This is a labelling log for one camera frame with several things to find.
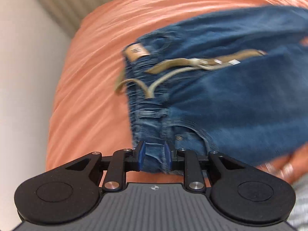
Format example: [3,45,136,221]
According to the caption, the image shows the blue denim jeans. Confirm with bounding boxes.
[123,6,307,173]

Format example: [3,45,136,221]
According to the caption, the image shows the olive fabric belt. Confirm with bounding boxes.
[115,49,267,99]

